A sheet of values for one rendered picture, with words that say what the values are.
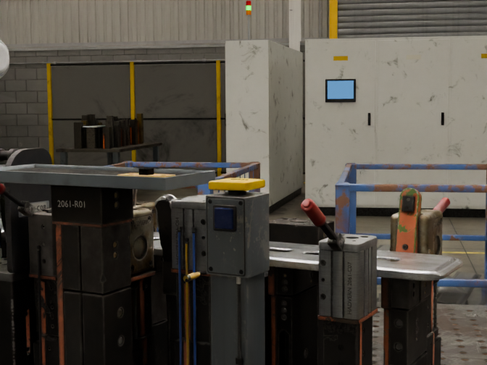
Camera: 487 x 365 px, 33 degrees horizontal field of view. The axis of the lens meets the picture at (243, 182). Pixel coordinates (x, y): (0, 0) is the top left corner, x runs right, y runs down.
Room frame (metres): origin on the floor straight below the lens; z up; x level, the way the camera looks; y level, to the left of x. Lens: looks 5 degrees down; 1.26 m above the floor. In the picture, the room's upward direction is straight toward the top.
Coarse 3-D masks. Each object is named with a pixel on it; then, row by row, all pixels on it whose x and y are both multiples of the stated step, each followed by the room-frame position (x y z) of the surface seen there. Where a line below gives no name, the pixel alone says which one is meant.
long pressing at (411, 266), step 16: (0, 224) 1.87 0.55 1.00; (272, 256) 1.42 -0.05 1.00; (288, 256) 1.44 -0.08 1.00; (304, 256) 1.43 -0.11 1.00; (384, 256) 1.43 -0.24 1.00; (400, 256) 1.43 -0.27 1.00; (416, 256) 1.43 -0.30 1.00; (432, 256) 1.43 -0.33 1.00; (448, 256) 1.42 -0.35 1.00; (384, 272) 1.31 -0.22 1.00; (400, 272) 1.30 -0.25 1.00; (416, 272) 1.29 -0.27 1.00; (432, 272) 1.29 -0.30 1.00; (448, 272) 1.32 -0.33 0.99
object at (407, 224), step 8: (408, 192) 1.53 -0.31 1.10; (416, 192) 1.52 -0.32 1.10; (400, 200) 1.53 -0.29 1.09; (408, 200) 1.52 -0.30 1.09; (416, 200) 1.52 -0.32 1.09; (400, 208) 1.53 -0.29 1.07; (408, 208) 1.52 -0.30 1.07; (416, 208) 1.52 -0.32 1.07; (400, 216) 1.53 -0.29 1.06; (408, 216) 1.52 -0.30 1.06; (416, 216) 1.51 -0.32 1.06; (400, 224) 1.52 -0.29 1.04; (408, 224) 1.52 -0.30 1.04; (416, 224) 1.51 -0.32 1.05; (400, 232) 1.52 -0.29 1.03; (408, 232) 1.51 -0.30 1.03; (416, 232) 1.51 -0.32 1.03; (400, 240) 1.52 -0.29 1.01; (408, 240) 1.51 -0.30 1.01; (416, 240) 1.51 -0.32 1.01; (400, 248) 1.51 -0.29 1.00; (408, 248) 1.51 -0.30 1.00; (416, 248) 1.51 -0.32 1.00
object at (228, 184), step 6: (216, 180) 1.16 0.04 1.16; (222, 180) 1.16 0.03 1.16; (228, 180) 1.16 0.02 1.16; (234, 180) 1.15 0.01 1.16; (240, 180) 1.15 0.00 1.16; (246, 180) 1.15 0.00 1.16; (252, 180) 1.15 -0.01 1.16; (258, 180) 1.16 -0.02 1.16; (264, 180) 1.17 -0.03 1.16; (210, 186) 1.15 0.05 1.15; (216, 186) 1.15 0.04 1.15; (222, 186) 1.14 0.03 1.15; (228, 186) 1.14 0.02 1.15; (234, 186) 1.13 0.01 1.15; (240, 186) 1.13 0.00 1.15; (246, 186) 1.13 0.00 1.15; (252, 186) 1.14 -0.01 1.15; (258, 186) 1.16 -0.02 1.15; (264, 186) 1.17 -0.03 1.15; (228, 192) 1.16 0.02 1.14; (234, 192) 1.15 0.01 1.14; (240, 192) 1.15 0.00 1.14
